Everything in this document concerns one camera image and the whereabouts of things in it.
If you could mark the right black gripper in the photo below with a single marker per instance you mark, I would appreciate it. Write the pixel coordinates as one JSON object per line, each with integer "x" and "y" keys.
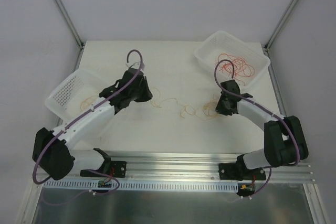
{"x": 223, "y": 106}

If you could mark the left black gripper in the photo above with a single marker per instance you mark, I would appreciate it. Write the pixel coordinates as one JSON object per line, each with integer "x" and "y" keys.
{"x": 142, "y": 87}

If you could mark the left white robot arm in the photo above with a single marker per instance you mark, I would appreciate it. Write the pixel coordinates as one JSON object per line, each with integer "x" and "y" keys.
{"x": 53, "y": 149}

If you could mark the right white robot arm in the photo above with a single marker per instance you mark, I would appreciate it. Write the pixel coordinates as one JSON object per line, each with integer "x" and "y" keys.
{"x": 284, "y": 140}

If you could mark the right white plastic basket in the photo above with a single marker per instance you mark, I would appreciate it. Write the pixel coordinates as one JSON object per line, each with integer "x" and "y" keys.
{"x": 248, "y": 64}

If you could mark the white plastic basket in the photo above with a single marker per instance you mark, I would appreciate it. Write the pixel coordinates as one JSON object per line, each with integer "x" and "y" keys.
{"x": 248, "y": 64}
{"x": 78, "y": 92}

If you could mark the left white plastic basket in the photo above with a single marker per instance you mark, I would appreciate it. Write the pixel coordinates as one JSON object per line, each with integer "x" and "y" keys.
{"x": 78, "y": 92}

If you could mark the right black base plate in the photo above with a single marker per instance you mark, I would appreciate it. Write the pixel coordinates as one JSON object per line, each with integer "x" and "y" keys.
{"x": 231, "y": 171}

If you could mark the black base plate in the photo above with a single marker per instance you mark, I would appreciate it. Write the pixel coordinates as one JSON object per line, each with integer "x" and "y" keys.
{"x": 115, "y": 169}
{"x": 231, "y": 171}

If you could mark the aluminium mounting rail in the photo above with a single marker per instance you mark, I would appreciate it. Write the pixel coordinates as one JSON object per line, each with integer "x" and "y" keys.
{"x": 198, "y": 167}

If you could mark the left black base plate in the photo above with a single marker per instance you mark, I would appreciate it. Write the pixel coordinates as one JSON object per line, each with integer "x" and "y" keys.
{"x": 115, "y": 169}

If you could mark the white slotted cable duct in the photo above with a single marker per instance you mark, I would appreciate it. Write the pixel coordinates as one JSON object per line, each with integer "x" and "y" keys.
{"x": 142, "y": 185}

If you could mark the left aluminium frame post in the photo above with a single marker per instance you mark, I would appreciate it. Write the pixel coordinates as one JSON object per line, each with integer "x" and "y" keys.
{"x": 64, "y": 13}

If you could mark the aluminium frame post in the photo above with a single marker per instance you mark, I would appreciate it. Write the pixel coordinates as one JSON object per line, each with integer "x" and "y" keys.
{"x": 281, "y": 24}
{"x": 64, "y": 13}

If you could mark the right aluminium frame post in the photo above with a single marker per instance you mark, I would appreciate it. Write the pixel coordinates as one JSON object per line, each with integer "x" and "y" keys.
{"x": 281, "y": 24}

